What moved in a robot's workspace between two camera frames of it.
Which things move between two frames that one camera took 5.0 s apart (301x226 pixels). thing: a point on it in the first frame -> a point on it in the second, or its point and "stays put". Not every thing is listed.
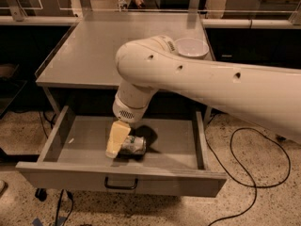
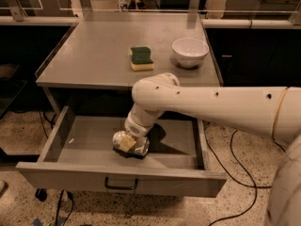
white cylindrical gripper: [128, 111] -> [135, 130]
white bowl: [192, 47] stays put
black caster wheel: [41, 193] stays put
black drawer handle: [119, 187] stays put
